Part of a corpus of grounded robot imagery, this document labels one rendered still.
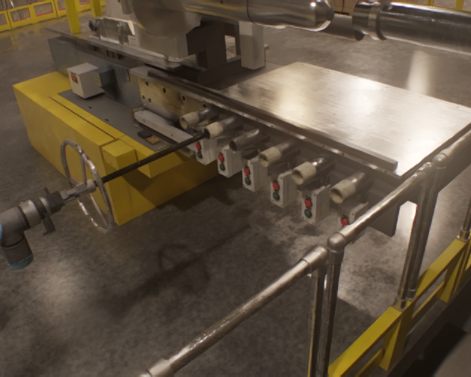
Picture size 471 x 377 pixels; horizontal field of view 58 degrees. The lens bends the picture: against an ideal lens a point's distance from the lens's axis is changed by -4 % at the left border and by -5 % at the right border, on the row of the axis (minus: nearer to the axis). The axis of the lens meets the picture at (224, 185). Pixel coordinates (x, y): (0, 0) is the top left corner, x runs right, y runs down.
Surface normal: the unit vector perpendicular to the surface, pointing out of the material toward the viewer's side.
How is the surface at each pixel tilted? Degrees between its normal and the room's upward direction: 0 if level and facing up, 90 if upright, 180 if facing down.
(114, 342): 0
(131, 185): 90
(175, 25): 90
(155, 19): 90
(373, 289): 0
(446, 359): 0
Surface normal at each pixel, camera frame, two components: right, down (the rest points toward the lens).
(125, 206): 0.65, 0.37
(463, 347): -0.07, -0.84
